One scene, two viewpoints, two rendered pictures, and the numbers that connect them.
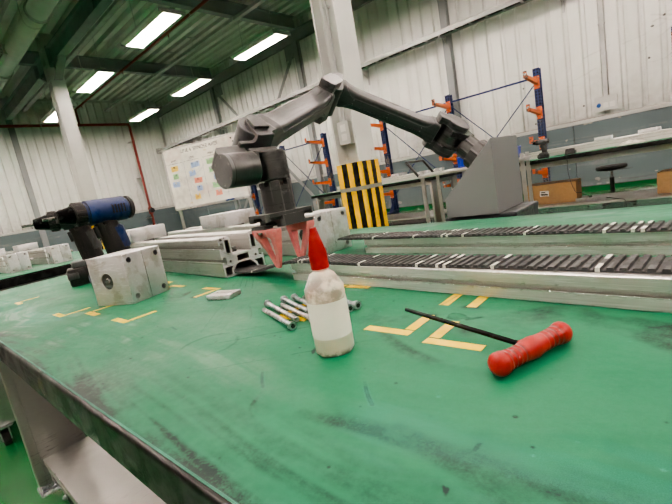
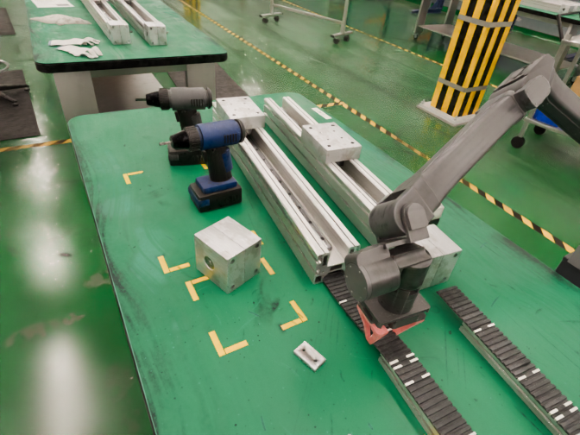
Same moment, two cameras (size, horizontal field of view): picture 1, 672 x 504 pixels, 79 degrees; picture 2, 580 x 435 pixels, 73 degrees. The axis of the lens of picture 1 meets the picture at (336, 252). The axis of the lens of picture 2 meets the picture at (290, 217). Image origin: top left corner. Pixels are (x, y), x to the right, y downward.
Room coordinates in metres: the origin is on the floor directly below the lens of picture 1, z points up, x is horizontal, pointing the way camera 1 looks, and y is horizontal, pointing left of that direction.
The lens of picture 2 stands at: (0.27, 0.17, 1.39)
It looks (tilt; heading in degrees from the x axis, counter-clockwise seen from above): 37 degrees down; 13
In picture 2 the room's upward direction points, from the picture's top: 6 degrees clockwise
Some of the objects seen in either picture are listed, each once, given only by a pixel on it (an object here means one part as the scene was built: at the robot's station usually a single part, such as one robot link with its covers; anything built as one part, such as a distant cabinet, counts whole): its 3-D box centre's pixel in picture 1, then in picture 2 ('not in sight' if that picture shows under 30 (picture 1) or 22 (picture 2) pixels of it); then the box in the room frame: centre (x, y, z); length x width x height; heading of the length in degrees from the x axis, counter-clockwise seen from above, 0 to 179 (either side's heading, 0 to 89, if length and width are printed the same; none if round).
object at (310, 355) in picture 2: (223, 294); (309, 356); (0.67, 0.20, 0.78); 0.05 x 0.03 x 0.01; 64
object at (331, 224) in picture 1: (324, 230); (427, 255); (0.97, 0.02, 0.83); 0.12 x 0.09 x 0.10; 131
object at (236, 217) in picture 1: (228, 222); (329, 145); (1.30, 0.32, 0.87); 0.16 x 0.11 x 0.07; 41
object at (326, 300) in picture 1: (324, 289); not in sight; (0.37, 0.02, 0.84); 0.04 x 0.04 x 0.12
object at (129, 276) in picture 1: (133, 273); (232, 251); (0.82, 0.41, 0.83); 0.11 x 0.10 x 0.10; 156
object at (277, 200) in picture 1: (278, 200); (398, 293); (0.74, 0.09, 0.92); 0.10 x 0.07 x 0.07; 131
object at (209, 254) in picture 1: (173, 252); (267, 169); (1.17, 0.46, 0.82); 0.80 x 0.10 x 0.09; 41
